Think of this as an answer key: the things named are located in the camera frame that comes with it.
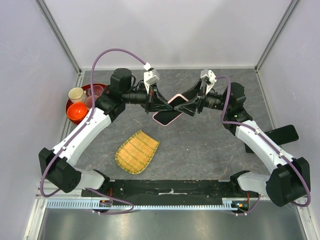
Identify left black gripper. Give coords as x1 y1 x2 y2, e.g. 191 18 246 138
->
122 83 173 115

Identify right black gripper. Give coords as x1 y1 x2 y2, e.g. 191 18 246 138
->
174 78 231 117

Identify pink case smartphone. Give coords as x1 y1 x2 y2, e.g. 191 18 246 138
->
152 93 188 126

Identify black smartphone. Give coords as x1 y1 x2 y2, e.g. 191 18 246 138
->
265 124 299 146

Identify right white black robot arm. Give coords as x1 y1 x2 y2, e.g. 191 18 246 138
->
174 80 311 208

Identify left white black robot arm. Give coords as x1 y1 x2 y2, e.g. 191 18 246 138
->
38 68 173 197

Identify black folding phone stand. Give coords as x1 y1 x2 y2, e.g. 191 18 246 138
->
244 143 255 154

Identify woven bamboo tray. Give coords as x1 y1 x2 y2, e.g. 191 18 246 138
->
115 130 160 175

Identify small red lidded dish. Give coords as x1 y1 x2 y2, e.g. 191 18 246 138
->
86 85 104 97

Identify dark red small saucer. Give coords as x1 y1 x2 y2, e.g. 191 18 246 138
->
84 95 98 109

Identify red round lacquer tray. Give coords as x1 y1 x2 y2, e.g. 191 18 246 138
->
65 83 107 125

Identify orange bowl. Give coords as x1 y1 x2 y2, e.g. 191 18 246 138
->
66 102 89 122

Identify beige cup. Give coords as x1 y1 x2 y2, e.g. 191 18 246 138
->
68 87 87 104

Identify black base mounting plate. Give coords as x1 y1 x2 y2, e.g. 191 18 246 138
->
97 179 259 205

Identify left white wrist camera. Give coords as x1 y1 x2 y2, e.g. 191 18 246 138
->
143 62 160 94

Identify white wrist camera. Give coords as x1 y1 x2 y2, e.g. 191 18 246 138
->
200 69 217 95
143 62 160 94

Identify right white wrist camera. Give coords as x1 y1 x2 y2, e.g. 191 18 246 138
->
200 69 217 95

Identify slotted cable duct rail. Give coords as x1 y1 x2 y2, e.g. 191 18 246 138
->
46 198 248 211

